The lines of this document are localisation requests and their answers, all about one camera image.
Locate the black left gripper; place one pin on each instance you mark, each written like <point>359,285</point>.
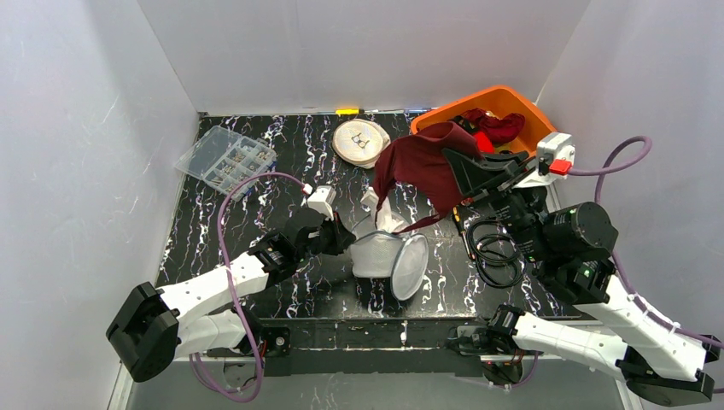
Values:
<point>333,236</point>

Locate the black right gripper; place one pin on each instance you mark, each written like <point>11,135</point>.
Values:
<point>493,179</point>

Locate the bright red bra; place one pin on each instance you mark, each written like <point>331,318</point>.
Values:
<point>483,143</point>

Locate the maroon bra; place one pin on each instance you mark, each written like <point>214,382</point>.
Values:
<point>418,160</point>

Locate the dark red bra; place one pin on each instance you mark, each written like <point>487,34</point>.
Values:
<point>499,130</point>

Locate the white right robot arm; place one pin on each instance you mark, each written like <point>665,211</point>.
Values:
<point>572,250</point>

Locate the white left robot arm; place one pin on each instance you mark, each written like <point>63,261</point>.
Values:
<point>155,326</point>

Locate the orange plastic bin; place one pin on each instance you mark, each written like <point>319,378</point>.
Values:
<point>501,100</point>

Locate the yellow tape piece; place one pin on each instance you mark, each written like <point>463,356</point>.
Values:
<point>348,111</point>

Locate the clear plastic screw box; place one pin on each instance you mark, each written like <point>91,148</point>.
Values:
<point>222,159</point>

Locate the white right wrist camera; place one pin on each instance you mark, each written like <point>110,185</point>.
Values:
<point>554,158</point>

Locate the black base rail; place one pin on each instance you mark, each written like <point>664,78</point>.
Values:
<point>366,346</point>

